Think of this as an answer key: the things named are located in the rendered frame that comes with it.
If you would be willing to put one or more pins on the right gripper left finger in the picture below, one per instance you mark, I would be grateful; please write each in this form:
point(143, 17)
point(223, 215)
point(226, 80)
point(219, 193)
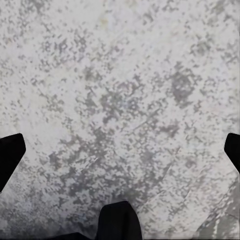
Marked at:
point(12, 149)

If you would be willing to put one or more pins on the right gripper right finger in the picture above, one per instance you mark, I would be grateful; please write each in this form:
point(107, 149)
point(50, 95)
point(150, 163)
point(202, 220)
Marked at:
point(232, 149)

